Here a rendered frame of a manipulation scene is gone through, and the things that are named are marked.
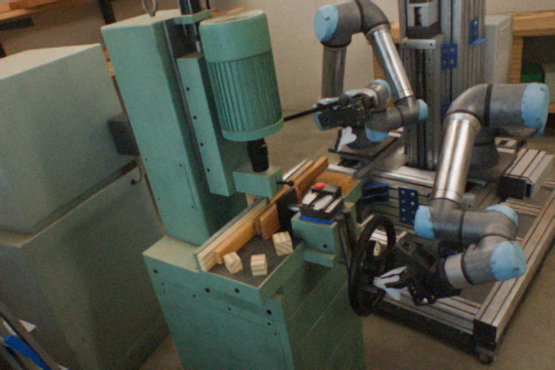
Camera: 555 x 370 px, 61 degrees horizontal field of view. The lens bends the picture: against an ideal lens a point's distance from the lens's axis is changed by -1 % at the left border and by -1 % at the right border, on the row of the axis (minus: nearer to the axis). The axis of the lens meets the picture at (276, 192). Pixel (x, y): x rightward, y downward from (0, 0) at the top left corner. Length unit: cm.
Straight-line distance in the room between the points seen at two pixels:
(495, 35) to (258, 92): 119
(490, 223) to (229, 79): 71
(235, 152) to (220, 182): 10
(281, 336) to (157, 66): 83
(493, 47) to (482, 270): 127
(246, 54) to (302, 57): 377
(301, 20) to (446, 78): 305
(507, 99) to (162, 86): 91
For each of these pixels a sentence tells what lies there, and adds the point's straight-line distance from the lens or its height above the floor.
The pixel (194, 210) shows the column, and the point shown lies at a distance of 151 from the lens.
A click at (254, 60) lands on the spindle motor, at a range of 122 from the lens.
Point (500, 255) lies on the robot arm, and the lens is 106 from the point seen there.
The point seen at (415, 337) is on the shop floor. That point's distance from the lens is 230.
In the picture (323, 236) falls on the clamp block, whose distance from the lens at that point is 130.
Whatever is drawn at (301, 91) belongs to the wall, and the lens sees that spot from 508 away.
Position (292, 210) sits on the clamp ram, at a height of 95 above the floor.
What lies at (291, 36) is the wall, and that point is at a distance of 496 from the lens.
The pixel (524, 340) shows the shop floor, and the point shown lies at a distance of 235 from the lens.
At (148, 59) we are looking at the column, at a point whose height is 143.
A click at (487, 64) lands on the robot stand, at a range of 219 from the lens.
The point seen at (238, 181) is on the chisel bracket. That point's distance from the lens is 143.
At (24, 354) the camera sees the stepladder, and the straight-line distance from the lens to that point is 164.
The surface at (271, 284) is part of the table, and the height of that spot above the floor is 87.
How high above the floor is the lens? 166
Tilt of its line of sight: 28 degrees down
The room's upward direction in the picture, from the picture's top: 10 degrees counter-clockwise
